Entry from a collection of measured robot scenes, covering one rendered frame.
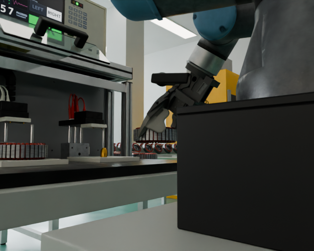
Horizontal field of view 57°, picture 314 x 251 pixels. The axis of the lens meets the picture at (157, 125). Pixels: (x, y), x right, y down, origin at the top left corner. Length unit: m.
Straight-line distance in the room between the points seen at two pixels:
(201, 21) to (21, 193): 0.40
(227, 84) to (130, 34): 1.90
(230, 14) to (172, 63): 6.83
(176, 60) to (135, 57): 2.31
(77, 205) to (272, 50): 0.39
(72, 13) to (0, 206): 0.74
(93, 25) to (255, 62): 0.89
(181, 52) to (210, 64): 6.61
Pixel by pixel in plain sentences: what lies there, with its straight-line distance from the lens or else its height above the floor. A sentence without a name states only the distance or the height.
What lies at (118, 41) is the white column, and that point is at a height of 2.64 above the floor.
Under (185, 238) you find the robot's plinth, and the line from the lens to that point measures 0.21.
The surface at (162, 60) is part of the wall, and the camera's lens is 7.56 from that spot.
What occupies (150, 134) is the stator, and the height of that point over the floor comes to 0.84.
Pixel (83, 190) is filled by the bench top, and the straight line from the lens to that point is 0.51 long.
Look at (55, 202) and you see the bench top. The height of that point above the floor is 0.72.
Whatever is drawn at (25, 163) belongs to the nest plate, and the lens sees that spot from 0.66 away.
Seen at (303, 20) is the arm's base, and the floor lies 0.89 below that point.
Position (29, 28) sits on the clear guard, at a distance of 0.65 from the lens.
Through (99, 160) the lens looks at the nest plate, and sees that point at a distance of 0.77.
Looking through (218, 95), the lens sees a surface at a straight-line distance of 4.35.
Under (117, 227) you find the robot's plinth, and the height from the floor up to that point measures 0.75.
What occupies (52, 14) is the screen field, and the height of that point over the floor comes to 1.22.
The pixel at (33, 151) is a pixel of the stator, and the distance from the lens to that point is 0.69.
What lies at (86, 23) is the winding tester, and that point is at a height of 1.23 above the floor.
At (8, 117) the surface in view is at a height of 0.88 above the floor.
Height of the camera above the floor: 0.81
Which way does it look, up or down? 4 degrees up
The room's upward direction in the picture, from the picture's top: straight up
